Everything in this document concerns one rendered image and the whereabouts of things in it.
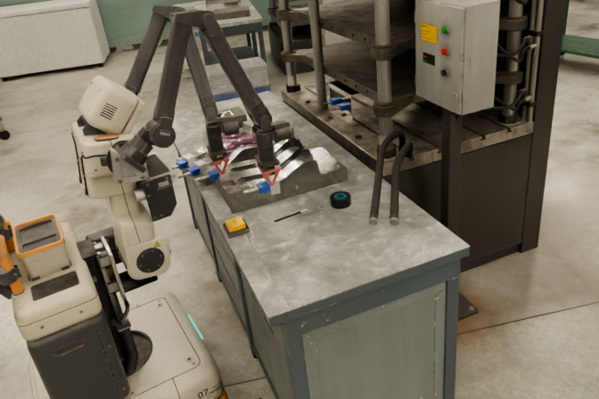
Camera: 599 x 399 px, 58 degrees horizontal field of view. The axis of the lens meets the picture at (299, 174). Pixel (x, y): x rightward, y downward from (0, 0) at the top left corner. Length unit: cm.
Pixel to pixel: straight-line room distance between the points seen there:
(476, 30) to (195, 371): 164
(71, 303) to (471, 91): 157
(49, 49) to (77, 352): 691
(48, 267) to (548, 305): 221
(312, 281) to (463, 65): 95
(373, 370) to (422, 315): 25
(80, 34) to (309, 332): 719
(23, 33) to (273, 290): 733
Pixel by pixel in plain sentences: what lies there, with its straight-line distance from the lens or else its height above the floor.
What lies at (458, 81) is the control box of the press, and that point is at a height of 120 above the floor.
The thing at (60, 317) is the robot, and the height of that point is 75.
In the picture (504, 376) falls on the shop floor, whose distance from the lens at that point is 254.
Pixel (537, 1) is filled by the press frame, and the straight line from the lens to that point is 269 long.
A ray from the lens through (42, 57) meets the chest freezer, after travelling 866.
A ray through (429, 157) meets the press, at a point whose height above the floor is 76.
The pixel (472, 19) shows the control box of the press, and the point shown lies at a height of 142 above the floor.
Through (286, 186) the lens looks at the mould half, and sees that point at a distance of 213.
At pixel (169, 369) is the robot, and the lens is 228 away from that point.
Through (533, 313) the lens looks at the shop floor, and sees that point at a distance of 285.
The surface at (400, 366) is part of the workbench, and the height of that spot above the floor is 36.
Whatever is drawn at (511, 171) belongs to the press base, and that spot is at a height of 54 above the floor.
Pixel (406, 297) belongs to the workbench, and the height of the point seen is 66.
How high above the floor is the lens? 184
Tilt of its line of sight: 27 degrees down
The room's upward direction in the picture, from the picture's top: 7 degrees counter-clockwise
